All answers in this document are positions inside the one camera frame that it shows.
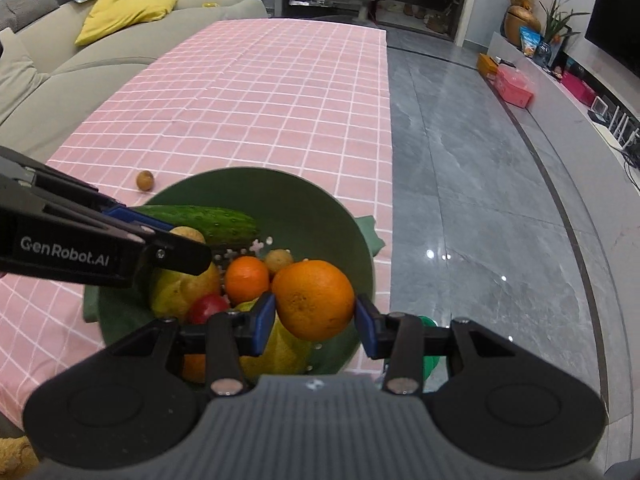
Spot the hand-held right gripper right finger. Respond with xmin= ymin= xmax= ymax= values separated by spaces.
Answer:
xmin=354 ymin=293 xmax=518 ymax=395

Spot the blue snack bag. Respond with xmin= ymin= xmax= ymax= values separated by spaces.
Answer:
xmin=519 ymin=26 xmax=543 ymax=57

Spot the pink checkered tablecloth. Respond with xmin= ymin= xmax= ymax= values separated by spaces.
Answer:
xmin=0 ymin=17 xmax=393 ymax=431

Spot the green potted plant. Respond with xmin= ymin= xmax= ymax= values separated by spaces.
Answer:
xmin=537 ymin=0 xmax=591 ymax=58

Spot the yellow pear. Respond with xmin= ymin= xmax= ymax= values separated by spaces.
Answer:
xmin=149 ymin=260 xmax=223 ymax=320

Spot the grey pillow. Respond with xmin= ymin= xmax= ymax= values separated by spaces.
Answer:
xmin=0 ymin=0 xmax=60 ymax=33

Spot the magenta box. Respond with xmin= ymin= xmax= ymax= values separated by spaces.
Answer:
xmin=560 ymin=72 xmax=597 ymax=106

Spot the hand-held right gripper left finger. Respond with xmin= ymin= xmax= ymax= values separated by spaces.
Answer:
xmin=106 ymin=291 xmax=277 ymax=395

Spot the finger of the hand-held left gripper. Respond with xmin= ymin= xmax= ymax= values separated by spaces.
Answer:
xmin=144 ymin=233 xmax=214 ymax=276
xmin=0 ymin=146 xmax=169 ymax=234

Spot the gold vase with dried flowers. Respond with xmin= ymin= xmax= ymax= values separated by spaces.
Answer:
xmin=502 ymin=0 xmax=542 ymax=46

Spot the yellow pillow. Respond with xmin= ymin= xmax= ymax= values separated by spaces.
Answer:
xmin=74 ymin=0 xmax=178 ymax=47

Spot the green colander bowl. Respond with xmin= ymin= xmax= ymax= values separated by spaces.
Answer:
xmin=82 ymin=166 xmax=388 ymax=386

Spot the bright green plastic object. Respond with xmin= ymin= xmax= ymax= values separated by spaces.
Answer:
xmin=417 ymin=315 xmax=443 ymax=383

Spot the orange box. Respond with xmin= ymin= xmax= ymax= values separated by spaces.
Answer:
xmin=476 ymin=53 xmax=501 ymax=80

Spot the yellow fuzzy cloth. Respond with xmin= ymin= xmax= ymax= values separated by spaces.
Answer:
xmin=0 ymin=435 xmax=41 ymax=480

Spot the black television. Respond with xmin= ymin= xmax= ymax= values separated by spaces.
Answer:
xmin=584 ymin=0 xmax=640 ymax=63

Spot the green cucumber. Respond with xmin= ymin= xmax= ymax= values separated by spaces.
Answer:
xmin=131 ymin=205 xmax=261 ymax=247

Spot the yellow lemon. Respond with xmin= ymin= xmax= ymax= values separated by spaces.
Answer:
xmin=234 ymin=300 xmax=313 ymax=386

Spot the red tomato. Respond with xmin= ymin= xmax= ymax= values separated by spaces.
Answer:
xmin=187 ymin=294 xmax=232 ymax=325

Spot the beige cushion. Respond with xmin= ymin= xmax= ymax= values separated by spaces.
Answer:
xmin=0 ymin=27 xmax=53 ymax=126

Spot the white router with antennas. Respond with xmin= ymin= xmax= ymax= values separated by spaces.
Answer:
xmin=607 ymin=105 xmax=640 ymax=153

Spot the pink box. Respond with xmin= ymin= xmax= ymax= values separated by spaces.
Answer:
xmin=495 ymin=67 xmax=535 ymax=108

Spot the beige sofa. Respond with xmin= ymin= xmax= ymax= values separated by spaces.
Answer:
xmin=0 ymin=0 xmax=269 ymax=161

